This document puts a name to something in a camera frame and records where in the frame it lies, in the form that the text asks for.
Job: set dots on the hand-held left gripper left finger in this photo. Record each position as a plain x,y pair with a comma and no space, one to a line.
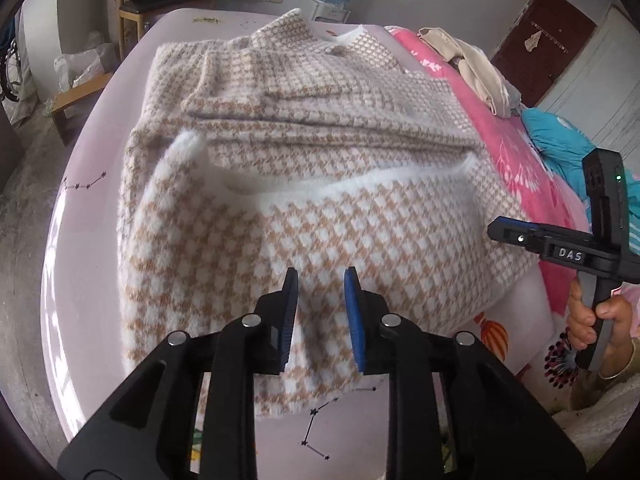
289,320

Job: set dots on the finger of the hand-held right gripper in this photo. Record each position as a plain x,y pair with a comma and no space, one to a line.
510,234

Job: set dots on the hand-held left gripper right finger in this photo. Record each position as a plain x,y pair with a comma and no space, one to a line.
354,320

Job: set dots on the beige houndstooth fuzzy coat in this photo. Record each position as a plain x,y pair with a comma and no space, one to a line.
350,210

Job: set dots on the person's right forearm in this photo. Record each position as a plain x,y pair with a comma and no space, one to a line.
620,360

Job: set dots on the person's right hand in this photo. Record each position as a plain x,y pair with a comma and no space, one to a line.
580,325

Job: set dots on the teal cloth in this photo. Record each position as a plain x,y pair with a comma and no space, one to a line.
560,140

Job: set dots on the pink floral blanket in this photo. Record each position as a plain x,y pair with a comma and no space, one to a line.
505,140

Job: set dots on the white door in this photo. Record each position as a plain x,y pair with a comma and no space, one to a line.
615,60

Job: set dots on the brown door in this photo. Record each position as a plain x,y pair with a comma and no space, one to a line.
545,60

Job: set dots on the beige garment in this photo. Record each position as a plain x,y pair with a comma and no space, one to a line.
475,70

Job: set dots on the lilac printed bed sheet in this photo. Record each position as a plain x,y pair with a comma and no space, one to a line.
85,260

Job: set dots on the white water dispenser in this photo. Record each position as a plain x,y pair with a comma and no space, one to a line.
330,12

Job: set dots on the low wooden stool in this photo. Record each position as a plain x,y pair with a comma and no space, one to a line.
75,92

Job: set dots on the clear plastic bag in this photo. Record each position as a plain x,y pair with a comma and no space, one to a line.
85,65

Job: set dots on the wooden chair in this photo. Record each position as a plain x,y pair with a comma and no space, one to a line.
127,15

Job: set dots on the wheelchair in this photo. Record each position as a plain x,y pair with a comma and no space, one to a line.
10,80

